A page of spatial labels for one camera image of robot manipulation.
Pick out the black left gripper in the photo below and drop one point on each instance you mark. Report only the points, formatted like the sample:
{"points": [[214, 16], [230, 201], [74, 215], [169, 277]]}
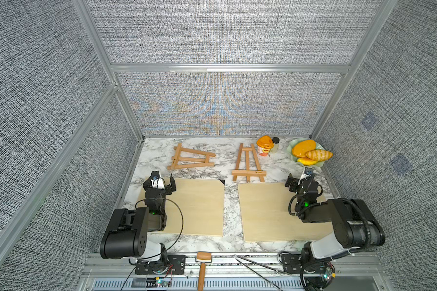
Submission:
{"points": [[167, 190]]}

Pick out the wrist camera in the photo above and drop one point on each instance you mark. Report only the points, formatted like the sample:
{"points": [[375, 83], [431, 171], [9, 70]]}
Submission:
{"points": [[157, 182], [307, 173]]}

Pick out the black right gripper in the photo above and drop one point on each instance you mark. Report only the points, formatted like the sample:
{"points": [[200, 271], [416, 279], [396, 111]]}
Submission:
{"points": [[294, 182]]}

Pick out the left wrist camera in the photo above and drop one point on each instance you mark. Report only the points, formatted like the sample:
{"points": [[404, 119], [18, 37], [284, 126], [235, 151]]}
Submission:
{"points": [[157, 182]]}

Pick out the wooden easel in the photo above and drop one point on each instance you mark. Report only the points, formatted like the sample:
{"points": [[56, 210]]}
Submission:
{"points": [[185, 158], [248, 165]]}

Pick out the small black-capped bottle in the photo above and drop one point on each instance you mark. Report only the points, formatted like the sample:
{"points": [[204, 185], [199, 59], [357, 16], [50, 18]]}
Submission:
{"points": [[275, 147]]}

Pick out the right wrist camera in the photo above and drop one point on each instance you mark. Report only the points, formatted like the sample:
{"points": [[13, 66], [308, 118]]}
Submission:
{"points": [[307, 173]]}

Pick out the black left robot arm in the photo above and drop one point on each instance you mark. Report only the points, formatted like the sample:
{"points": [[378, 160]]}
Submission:
{"points": [[126, 235]]}

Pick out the striped bread toy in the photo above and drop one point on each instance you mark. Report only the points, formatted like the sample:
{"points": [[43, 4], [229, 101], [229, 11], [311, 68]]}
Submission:
{"points": [[319, 155]]}

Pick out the yellow fruit toy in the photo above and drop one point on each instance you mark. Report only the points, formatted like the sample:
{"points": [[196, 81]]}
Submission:
{"points": [[306, 161]]}

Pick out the wooden handled brush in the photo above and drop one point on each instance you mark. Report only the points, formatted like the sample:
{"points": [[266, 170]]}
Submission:
{"points": [[203, 258]]}

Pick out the wooden canvas board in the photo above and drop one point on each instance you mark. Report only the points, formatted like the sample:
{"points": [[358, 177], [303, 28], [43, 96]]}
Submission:
{"points": [[265, 217], [196, 208]]}

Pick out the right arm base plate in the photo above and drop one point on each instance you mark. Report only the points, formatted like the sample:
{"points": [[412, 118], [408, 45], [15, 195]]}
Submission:
{"points": [[291, 264]]}

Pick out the green plate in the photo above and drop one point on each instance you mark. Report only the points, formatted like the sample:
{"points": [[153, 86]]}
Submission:
{"points": [[293, 142]]}

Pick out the orange mango toy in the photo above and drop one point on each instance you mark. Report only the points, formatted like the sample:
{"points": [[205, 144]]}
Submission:
{"points": [[302, 147]]}

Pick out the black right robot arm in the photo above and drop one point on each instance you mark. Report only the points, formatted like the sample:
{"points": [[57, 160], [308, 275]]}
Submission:
{"points": [[355, 229]]}

